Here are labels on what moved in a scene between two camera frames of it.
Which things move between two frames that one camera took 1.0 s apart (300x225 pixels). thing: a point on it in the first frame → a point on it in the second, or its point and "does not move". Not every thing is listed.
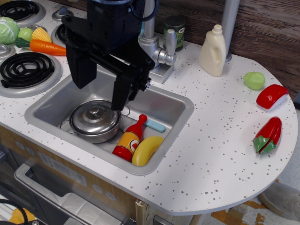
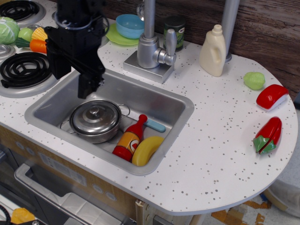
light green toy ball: (26, 33) does not move
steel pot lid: (95, 117) does not move
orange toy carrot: (41, 46) does not move
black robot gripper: (112, 29) → (73, 42)
